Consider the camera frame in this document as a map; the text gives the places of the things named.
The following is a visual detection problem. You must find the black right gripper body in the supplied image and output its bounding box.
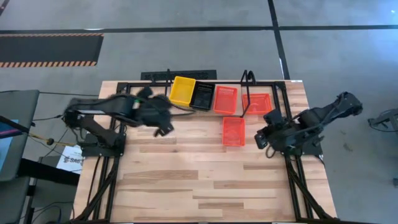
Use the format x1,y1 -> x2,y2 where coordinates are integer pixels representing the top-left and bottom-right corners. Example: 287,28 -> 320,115
267,123 -> 301,155

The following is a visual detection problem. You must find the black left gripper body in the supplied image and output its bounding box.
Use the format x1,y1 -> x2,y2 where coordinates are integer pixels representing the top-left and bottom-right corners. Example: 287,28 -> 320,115
135,86 -> 173,126

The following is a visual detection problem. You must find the orange plastic basket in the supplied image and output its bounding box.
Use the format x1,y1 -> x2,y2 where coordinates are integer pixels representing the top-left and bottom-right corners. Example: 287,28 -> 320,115
221,116 -> 246,147
213,85 -> 239,116
242,93 -> 274,116

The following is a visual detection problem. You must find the yellow plastic basket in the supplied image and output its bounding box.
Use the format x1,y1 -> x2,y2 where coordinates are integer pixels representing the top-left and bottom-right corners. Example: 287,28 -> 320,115
169,75 -> 197,108

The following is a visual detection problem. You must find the black plastic basket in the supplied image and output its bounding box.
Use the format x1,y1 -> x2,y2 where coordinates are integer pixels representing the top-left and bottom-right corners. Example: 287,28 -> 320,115
189,81 -> 216,112

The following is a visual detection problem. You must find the black perforated panel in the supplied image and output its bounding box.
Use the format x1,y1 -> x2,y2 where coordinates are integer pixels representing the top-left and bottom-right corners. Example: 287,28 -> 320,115
140,69 -> 218,81

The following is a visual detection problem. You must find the black arched clamp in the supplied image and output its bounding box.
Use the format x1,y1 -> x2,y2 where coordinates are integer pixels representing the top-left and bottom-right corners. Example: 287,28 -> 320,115
241,69 -> 257,85

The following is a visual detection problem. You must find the white printed paper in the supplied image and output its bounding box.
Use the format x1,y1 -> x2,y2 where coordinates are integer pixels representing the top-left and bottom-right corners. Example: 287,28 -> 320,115
55,144 -> 84,175

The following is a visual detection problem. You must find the grey metal stand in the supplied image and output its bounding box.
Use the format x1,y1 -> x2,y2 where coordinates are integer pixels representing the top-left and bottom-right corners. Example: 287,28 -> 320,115
368,108 -> 398,133

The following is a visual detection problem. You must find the black hazard striped floor mat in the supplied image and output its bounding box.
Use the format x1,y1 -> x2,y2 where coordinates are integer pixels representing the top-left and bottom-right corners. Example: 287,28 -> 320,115
0,33 -> 104,68

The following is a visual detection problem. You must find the black metal beam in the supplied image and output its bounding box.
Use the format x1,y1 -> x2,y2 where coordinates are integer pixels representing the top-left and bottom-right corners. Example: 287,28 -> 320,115
17,157 -> 81,187

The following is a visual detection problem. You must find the grey side table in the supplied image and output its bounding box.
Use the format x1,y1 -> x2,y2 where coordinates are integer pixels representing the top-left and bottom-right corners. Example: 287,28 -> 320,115
0,90 -> 40,183

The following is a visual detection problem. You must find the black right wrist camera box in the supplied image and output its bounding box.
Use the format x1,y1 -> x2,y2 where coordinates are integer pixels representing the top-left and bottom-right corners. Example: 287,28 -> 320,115
263,108 -> 284,126

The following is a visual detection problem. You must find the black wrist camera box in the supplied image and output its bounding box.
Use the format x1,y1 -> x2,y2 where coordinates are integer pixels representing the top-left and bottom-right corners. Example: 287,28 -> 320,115
263,108 -> 284,126
154,123 -> 175,138

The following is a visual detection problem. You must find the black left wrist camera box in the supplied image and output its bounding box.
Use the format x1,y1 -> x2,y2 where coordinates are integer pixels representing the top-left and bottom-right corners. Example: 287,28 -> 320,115
154,123 -> 175,138

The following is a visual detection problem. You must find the black frame wooden shelf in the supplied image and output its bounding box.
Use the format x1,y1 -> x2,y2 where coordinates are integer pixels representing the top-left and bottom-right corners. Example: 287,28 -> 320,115
166,68 -> 253,119

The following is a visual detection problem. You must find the black aluminium table frame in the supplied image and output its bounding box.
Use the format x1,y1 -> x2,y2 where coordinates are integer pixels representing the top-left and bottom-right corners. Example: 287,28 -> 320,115
71,80 -> 340,224

